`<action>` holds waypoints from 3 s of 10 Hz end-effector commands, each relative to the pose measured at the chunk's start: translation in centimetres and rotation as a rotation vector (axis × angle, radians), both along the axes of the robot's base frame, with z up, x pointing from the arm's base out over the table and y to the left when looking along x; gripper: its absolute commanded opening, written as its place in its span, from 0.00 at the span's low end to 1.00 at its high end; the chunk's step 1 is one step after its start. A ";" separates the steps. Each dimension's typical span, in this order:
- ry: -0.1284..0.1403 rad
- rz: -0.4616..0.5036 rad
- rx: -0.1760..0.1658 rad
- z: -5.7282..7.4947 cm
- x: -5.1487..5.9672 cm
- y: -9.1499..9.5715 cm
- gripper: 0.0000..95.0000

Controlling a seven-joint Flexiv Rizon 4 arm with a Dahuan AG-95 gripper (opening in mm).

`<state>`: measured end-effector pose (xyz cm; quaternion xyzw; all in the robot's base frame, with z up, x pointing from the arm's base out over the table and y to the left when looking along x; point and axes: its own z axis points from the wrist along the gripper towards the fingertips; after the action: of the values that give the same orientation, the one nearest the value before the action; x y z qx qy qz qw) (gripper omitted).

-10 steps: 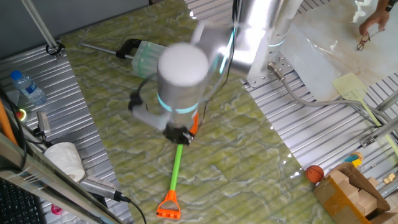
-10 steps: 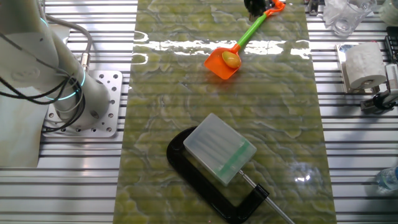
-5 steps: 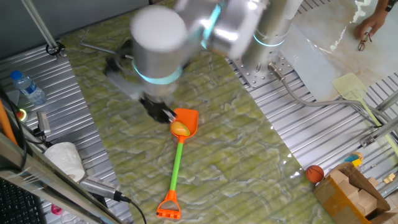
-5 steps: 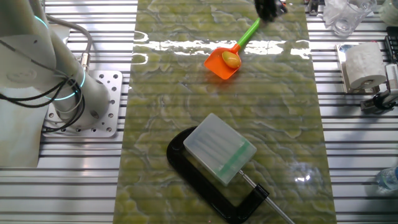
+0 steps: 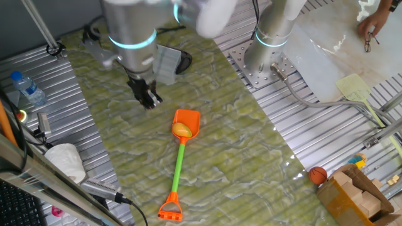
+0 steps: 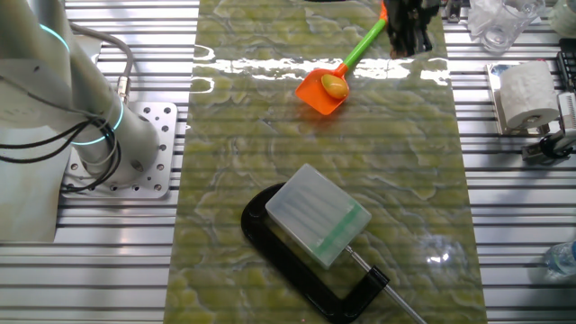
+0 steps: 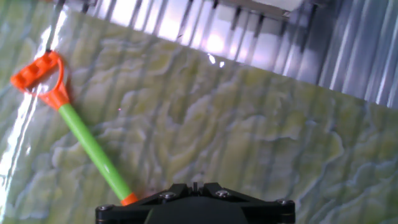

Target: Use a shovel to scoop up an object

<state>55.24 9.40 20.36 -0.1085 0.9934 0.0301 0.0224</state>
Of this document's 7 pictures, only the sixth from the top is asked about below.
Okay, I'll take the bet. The small silver camera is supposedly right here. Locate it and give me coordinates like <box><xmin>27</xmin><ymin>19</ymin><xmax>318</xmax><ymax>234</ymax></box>
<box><xmin>521</xmin><ymin>130</ymin><xmax>576</xmax><ymax>164</ymax></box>

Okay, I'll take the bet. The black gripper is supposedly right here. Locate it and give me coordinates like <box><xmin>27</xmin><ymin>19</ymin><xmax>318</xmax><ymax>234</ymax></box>
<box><xmin>384</xmin><ymin>0</ymin><xmax>443</xmax><ymax>60</ymax></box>

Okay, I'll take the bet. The black C-clamp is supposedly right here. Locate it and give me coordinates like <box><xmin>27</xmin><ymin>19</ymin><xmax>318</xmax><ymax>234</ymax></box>
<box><xmin>240</xmin><ymin>182</ymin><xmax>428</xmax><ymax>324</ymax></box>

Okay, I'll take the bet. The translucent plastic box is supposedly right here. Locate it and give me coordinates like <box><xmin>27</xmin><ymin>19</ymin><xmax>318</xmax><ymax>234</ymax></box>
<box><xmin>264</xmin><ymin>163</ymin><xmax>374</xmax><ymax>270</ymax></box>

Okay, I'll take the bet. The dark metal bracket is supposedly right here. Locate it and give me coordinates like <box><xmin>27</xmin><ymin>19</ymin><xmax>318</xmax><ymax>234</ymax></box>
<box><xmin>443</xmin><ymin>0</ymin><xmax>464</xmax><ymax>24</ymax></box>

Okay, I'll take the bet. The translucent plastic container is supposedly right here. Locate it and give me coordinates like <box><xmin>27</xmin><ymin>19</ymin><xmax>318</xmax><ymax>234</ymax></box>
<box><xmin>547</xmin><ymin>0</ymin><xmax>576</xmax><ymax>40</ymax></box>

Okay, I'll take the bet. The thick grey cable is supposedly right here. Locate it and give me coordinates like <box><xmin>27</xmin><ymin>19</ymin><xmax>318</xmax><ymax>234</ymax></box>
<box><xmin>69</xmin><ymin>22</ymin><xmax>136</xmax><ymax>105</ymax></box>

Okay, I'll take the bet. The yellow toy mango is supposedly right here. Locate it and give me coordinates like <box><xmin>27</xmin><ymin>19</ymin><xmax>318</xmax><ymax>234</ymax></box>
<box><xmin>320</xmin><ymin>73</ymin><xmax>351</xmax><ymax>101</ymax></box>

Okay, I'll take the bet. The orange shovel with green handle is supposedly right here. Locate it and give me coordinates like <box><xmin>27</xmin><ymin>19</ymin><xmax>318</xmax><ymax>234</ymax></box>
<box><xmin>295</xmin><ymin>0</ymin><xmax>390</xmax><ymax>116</ymax></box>

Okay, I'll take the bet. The clear water bottle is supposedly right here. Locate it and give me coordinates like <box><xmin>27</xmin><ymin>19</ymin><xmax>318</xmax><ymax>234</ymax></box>
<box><xmin>543</xmin><ymin>241</ymin><xmax>576</xmax><ymax>278</ymax></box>

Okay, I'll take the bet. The white toilet paper roll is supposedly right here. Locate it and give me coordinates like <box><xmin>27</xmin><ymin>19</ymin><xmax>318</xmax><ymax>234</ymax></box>
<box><xmin>499</xmin><ymin>60</ymin><xmax>562</xmax><ymax>131</ymax></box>

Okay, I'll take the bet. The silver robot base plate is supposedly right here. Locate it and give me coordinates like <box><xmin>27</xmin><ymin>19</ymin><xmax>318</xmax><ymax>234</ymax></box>
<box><xmin>59</xmin><ymin>101</ymin><xmax>179</xmax><ymax>200</ymax></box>

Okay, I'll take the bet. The black keyboard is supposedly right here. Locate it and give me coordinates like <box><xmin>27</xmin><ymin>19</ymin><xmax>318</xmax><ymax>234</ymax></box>
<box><xmin>556</xmin><ymin>38</ymin><xmax>576</xmax><ymax>94</ymax></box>

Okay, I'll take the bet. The clear glass pitcher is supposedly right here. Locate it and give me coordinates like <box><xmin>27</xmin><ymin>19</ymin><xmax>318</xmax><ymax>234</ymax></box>
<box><xmin>467</xmin><ymin>0</ymin><xmax>547</xmax><ymax>56</ymax></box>

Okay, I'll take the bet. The ribbed silver depth camera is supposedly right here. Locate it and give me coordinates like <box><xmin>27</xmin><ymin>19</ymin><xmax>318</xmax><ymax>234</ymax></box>
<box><xmin>556</xmin><ymin>92</ymin><xmax>576</xmax><ymax>140</ymax></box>

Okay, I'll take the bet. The metal paper roll holder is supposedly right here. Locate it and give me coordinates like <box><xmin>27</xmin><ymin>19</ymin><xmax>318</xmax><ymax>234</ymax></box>
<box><xmin>484</xmin><ymin>62</ymin><xmax>553</xmax><ymax>137</ymax></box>

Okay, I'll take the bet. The black cable bundle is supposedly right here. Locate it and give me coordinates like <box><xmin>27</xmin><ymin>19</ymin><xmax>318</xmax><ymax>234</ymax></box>
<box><xmin>0</xmin><ymin>116</ymin><xmax>122</xmax><ymax>194</ymax></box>

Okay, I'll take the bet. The green marble pattern mat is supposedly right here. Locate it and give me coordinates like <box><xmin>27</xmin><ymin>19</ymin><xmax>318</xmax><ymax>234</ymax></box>
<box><xmin>162</xmin><ymin>0</ymin><xmax>489</xmax><ymax>324</ymax></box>

